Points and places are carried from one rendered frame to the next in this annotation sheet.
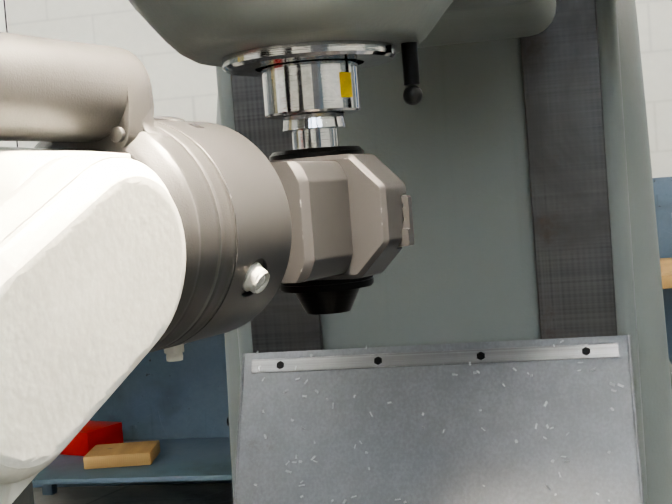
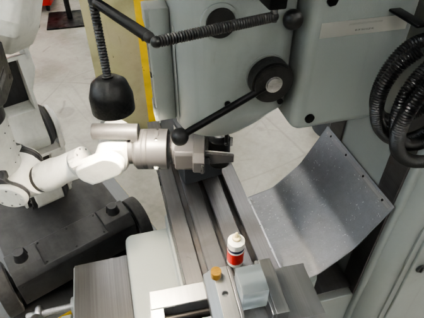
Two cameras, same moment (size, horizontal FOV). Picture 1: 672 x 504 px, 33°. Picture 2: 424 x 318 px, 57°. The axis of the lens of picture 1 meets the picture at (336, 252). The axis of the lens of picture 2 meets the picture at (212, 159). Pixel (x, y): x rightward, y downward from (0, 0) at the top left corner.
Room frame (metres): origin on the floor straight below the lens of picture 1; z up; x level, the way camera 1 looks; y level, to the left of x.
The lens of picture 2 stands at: (0.26, -0.57, 1.77)
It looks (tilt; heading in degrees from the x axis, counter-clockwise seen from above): 41 degrees down; 63
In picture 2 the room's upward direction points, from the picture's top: straight up
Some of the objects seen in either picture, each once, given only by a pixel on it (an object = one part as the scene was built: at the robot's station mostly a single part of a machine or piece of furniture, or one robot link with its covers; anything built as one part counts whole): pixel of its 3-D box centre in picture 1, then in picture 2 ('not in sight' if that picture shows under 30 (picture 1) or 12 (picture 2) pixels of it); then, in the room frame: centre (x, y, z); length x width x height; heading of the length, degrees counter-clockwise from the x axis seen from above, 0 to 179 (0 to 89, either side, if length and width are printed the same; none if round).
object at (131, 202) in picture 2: not in sight; (137, 219); (0.46, 0.53, 0.50); 0.20 x 0.05 x 0.20; 101
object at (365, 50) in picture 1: (309, 58); not in sight; (0.57, 0.01, 1.31); 0.09 x 0.09 x 0.01
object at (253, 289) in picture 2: not in sight; (250, 286); (0.52, -0.23, 1.07); 0.06 x 0.05 x 0.06; 75
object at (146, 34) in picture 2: not in sight; (123, 20); (0.38, -0.09, 1.58); 0.17 x 0.01 x 0.01; 101
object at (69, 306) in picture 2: not in sight; (52, 311); (0.08, 0.25, 0.53); 0.22 x 0.06 x 0.06; 168
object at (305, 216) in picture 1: (223, 232); (176, 149); (0.49, 0.05, 1.23); 0.13 x 0.12 x 0.10; 63
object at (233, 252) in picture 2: not in sight; (235, 247); (0.56, -0.10, 1.01); 0.04 x 0.04 x 0.11
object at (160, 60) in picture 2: not in sight; (159, 64); (0.46, 0.03, 1.45); 0.04 x 0.04 x 0.21; 78
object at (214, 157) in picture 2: not in sight; (219, 158); (0.55, -0.02, 1.23); 0.06 x 0.02 x 0.03; 153
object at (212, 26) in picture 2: not in sight; (218, 28); (0.47, -0.17, 1.58); 0.17 x 0.01 x 0.01; 1
